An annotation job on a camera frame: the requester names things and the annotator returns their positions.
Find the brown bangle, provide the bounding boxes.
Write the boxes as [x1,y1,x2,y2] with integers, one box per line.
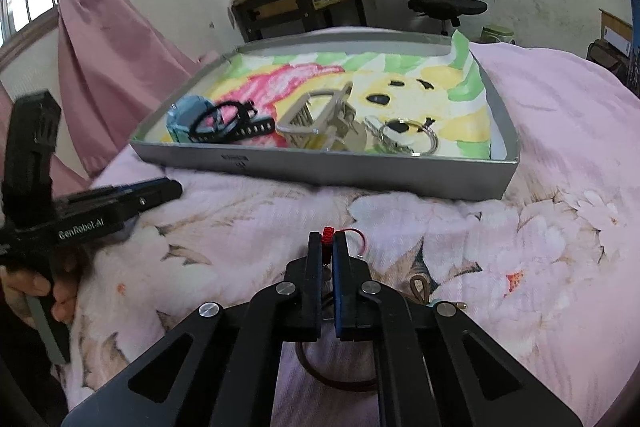
[296,341,382,394]

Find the green stool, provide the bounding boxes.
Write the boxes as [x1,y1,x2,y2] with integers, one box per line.
[481,24,517,45]

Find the blue smartwatch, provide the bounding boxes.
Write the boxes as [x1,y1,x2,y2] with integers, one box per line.
[165,96,276,145]

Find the black hair tie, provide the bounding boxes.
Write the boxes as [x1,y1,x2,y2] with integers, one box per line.
[189,101,258,142]

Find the silver metal rings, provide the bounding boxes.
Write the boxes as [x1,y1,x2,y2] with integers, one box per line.
[377,119,442,156]

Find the brown bag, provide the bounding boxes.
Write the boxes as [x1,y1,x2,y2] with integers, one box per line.
[586,39,626,78]

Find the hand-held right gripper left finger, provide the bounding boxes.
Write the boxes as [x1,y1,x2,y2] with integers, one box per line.
[60,231,323,427]

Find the grey tray box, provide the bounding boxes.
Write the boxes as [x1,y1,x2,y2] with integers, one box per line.
[129,31,521,202]

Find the beige hair claw clip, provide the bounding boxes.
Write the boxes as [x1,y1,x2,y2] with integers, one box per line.
[275,82,368,152]

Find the cardboard box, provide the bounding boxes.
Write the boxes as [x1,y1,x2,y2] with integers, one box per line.
[599,8,633,58]

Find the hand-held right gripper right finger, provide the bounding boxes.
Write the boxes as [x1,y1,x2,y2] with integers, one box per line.
[332,231,586,427]

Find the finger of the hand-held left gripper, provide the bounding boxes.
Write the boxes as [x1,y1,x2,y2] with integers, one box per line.
[54,177,184,228]

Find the wooden desk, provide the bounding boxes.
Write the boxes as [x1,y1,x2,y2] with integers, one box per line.
[231,0,368,42]

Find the red string bracelet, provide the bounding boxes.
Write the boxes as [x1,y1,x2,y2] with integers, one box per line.
[321,226,369,259]

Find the person's left hand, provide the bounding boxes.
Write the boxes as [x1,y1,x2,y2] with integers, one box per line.
[0,251,79,324]

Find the cartoon printed paper liner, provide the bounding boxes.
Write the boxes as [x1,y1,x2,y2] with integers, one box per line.
[160,32,493,160]

